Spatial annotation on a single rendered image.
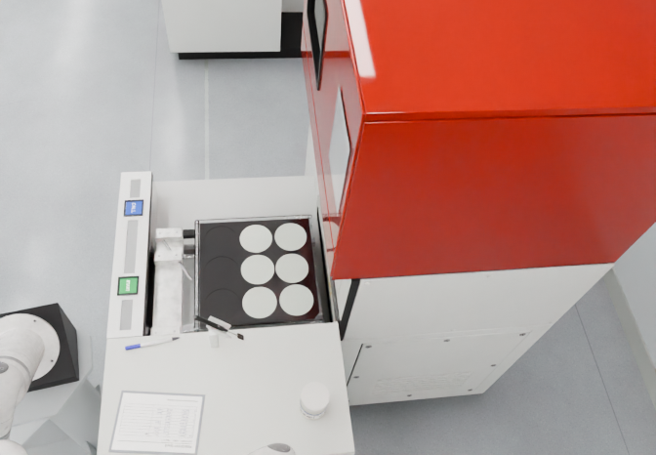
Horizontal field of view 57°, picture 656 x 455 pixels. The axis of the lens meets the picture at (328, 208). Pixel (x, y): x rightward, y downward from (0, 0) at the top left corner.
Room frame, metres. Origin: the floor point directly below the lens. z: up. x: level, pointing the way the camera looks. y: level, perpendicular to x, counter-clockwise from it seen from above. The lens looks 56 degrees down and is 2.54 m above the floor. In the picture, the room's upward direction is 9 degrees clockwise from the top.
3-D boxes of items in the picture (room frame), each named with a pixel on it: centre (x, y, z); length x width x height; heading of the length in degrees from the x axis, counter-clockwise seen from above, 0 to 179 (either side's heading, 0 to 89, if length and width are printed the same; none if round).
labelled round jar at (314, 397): (0.44, -0.04, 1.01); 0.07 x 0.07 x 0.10
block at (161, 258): (0.83, 0.45, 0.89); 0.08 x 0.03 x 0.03; 104
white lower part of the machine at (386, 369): (1.16, -0.32, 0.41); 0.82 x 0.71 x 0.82; 14
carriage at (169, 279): (0.75, 0.43, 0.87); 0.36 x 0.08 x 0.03; 14
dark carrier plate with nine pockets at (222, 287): (0.83, 0.18, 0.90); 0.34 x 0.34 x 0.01; 14
